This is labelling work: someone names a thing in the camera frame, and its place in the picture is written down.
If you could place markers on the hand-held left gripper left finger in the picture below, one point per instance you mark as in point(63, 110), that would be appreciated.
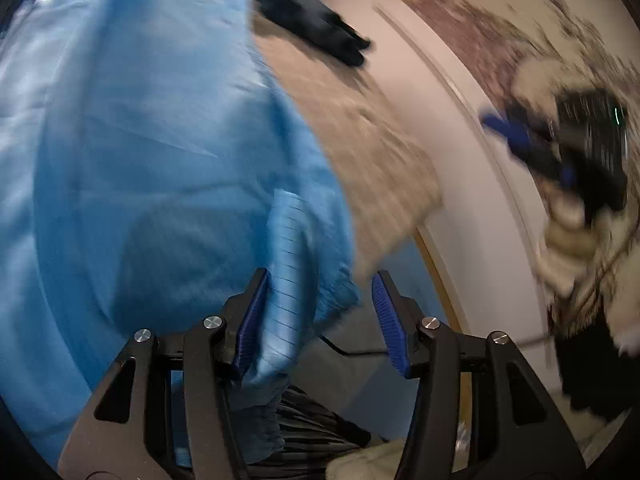
point(250, 320)

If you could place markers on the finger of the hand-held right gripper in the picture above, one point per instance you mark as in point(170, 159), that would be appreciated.
point(512, 132)
point(562, 175)

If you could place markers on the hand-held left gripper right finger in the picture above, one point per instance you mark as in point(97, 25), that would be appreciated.
point(390, 320)

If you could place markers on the light blue jacket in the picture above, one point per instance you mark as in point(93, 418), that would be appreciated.
point(150, 135)

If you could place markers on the person's right forearm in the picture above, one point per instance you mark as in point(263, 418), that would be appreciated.
point(600, 360)

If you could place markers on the dark blue folded clothes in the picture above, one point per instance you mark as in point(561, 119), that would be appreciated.
point(310, 15)

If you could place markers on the person's right hand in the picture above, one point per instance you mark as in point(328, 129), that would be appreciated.
point(565, 240)

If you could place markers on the beige checked table cloth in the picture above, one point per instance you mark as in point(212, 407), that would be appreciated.
point(360, 135)

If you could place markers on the landscape wall painting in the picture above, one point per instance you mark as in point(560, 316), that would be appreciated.
point(490, 35)

